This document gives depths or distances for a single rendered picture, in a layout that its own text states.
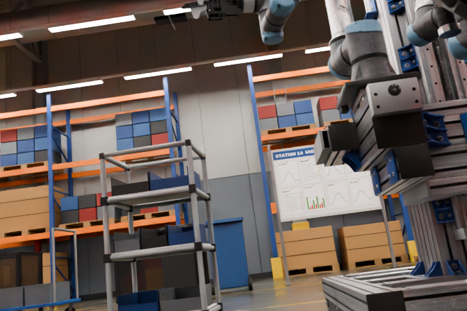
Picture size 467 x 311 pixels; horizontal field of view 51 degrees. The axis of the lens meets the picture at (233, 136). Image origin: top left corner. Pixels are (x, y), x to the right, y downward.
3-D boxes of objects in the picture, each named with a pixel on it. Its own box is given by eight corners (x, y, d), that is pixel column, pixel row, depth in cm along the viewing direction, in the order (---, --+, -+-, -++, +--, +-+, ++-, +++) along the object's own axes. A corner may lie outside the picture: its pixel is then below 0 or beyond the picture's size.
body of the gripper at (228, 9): (208, 12, 164) (243, 11, 166) (206, -12, 165) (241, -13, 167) (206, 21, 171) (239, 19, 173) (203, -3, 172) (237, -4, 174)
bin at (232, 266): (211, 296, 634) (204, 221, 659) (212, 293, 696) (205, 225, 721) (253, 291, 638) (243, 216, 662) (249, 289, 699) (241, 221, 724)
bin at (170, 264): (160, 301, 645) (155, 227, 670) (178, 297, 706) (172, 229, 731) (198, 297, 634) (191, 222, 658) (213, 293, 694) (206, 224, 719)
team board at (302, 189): (286, 286, 636) (266, 142, 686) (285, 284, 684) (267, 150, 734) (402, 272, 628) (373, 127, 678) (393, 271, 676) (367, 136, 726)
